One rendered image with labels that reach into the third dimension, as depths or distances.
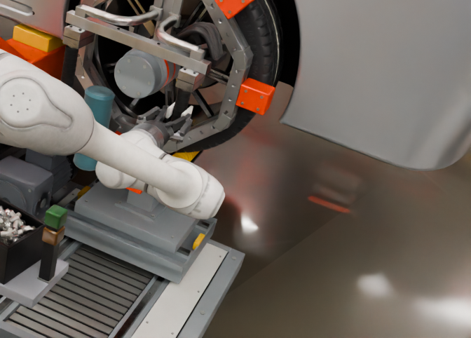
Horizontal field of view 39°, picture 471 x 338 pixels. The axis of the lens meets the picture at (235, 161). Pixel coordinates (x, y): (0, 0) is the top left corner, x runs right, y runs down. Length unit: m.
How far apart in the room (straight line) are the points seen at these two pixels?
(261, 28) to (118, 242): 0.92
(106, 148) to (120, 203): 1.25
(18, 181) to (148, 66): 0.59
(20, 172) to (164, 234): 0.53
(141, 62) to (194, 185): 0.56
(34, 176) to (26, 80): 1.29
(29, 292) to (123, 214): 0.78
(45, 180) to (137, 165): 0.96
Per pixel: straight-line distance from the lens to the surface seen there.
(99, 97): 2.03
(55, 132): 0.97
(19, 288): 1.74
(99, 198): 2.49
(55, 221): 1.64
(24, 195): 2.21
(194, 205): 1.47
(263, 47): 2.01
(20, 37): 2.46
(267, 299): 2.61
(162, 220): 2.45
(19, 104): 0.94
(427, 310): 2.93
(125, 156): 1.26
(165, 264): 2.37
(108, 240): 2.43
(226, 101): 2.00
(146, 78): 1.91
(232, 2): 1.92
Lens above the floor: 1.61
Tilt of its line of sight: 28 degrees down
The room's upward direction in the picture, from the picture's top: 17 degrees clockwise
